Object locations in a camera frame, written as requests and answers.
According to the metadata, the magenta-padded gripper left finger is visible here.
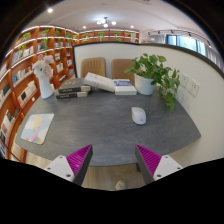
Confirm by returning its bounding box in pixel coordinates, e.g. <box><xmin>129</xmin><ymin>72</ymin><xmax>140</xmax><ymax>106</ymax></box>
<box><xmin>43</xmin><ymin>144</ymin><xmax>94</xmax><ymax>187</ymax></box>

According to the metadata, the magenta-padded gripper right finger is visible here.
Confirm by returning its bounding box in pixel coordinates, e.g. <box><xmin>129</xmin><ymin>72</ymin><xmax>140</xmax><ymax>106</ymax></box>
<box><xmin>134</xmin><ymin>144</ymin><xmax>184</xmax><ymax>185</ymax></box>

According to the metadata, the white computer mouse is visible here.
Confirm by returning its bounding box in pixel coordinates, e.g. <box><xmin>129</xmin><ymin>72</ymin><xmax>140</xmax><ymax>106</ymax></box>
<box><xmin>130</xmin><ymin>106</ymin><xmax>148</xmax><ymax>126</ymax></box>

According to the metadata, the pastel cartoon print mouse pad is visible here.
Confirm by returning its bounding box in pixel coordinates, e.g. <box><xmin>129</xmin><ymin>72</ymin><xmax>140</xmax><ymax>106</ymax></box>
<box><xmin>20</xmin><ymin>113</ymin><xmax>55</xmax><ymax>146</ymax></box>

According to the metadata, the white ceramic jug vase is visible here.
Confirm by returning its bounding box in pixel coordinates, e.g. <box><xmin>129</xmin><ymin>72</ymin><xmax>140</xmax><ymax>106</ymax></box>
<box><xmin>38</xmin><ymin>73</ymin><xmax>55</xmax><ymax>100</ymax></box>

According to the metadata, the green potted plant white pot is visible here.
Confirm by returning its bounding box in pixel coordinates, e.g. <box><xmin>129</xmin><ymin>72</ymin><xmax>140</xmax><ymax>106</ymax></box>
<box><xmin>123</xmin><ymin>53</ymin><xmax>181</xmax><ymax>113</ymax></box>

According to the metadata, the blue and white book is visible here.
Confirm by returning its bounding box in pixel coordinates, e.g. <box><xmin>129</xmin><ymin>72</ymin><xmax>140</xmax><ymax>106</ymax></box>
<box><xmin>113</xmin><ymin>78</ymin><xmax>138</xmax><ymax>97</ymax></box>

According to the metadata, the white cover book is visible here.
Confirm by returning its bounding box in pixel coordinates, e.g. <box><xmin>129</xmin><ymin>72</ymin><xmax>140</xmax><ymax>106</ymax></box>
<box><xmin>83</xmin><ymin>72</ymin><xmax>116</xmax><ymax>93</ymax></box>

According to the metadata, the pink and white flower bunch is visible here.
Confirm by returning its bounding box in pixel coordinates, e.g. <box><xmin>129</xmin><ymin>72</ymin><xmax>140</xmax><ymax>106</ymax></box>
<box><xmin>31</xmin><ymin>54</ymin><xmax>55</xmax><ymax>80</ymax></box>

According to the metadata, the tan upholstered chair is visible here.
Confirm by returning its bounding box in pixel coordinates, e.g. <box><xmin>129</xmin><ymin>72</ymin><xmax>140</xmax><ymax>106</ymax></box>
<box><xmin>111</xmin><ymin>58</ymin><xmax>136</xmax><ymax>84</ymax></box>
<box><xmin>80</xmin><ymin>56</ymin><xmax>107</xmax><ymax>79</ymax></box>

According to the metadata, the orange wooden bookshelf unit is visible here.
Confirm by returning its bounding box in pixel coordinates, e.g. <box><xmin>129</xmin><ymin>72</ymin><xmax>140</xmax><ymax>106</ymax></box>
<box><xmin>0</xmin><ymin>25</ymin><xmax>140</xmax><ymax>163</ymax></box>

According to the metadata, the grey sheer curtain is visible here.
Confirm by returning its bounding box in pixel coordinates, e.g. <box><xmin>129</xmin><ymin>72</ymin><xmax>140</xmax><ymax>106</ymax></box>
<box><xmin>203</xmin><ymin>41</ymin><xmax>224</xmax><ymax>70</ymax></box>

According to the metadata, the large glass window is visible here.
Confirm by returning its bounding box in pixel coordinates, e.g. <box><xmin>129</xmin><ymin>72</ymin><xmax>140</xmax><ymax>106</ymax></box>
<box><xmin>166</xmin><ymin>34</ymin><xmax>208</xmax><ymax>56</ymax></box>

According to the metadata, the multi-bulb ceiling light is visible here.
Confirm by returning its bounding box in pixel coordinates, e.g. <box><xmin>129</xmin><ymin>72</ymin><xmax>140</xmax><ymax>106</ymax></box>
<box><xmin>96</xmin><ymin>16</ymin><xmax>118</xmax><ymax>29</ymax></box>

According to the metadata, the white wall outlet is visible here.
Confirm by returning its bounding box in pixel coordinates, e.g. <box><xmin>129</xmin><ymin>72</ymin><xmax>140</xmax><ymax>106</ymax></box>
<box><xmin>187</xmin><ymin>78</ymin><xmax>201</xmax><ymax>98</ymax></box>
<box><xmin>179</xmin><ymin>72</ymin><xmax>190</xmax><ymax>89</ymax></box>

